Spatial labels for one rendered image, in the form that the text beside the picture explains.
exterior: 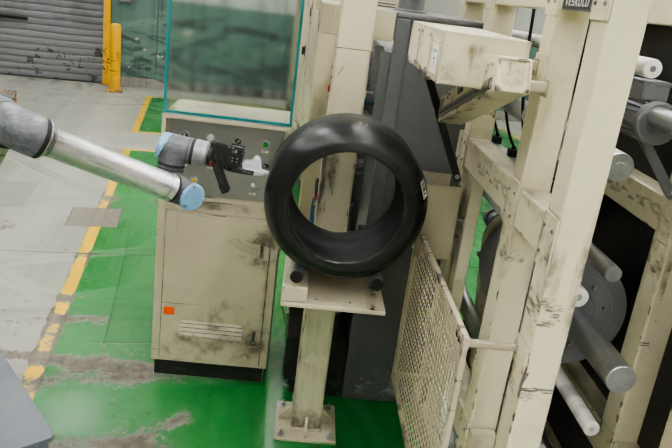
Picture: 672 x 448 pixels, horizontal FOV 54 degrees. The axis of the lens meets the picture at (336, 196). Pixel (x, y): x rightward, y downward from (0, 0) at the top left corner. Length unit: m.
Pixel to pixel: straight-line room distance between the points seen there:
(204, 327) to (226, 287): 0.23
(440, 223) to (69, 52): 9.28
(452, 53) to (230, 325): 1.82
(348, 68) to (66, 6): 9.04
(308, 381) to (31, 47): 9.18
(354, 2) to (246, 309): 1.49
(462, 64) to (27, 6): 9.89
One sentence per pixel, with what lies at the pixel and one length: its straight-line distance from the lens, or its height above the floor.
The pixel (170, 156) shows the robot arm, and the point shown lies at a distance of 2.26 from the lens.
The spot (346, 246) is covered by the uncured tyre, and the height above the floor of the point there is 0.93.
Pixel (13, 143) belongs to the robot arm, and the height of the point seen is 1.36.
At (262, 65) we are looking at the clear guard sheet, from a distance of 2.84.
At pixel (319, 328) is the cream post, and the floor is 0.51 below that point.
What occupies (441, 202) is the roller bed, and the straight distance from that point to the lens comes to 2.55.
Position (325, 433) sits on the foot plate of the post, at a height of 0.01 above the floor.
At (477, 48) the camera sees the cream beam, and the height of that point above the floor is 1.75.
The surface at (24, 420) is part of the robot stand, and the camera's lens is 2.14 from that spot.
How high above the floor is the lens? 1.85
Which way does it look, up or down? 17 degrees down
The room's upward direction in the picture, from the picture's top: 7 degrees clockwise
